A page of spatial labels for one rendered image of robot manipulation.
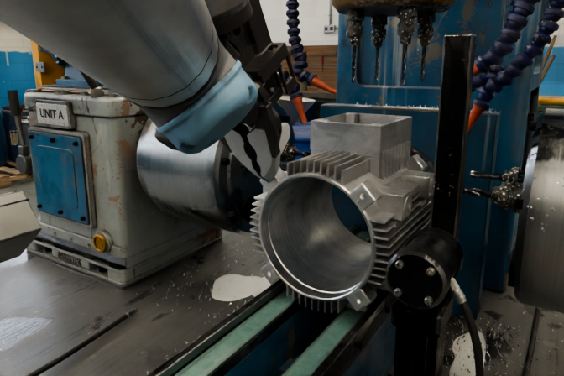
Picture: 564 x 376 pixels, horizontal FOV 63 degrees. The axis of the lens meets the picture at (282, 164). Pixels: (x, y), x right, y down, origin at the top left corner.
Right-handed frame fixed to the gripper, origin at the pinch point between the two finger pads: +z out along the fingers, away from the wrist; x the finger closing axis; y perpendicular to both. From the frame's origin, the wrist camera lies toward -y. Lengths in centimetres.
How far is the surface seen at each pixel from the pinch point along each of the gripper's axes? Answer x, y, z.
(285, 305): -2.4, -7.3, 15.2
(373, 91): 3.3, 41.5, 14.9
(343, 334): -11.4, -9.1, 14.2
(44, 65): 69, 20, -3
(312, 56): 261, 438, 229
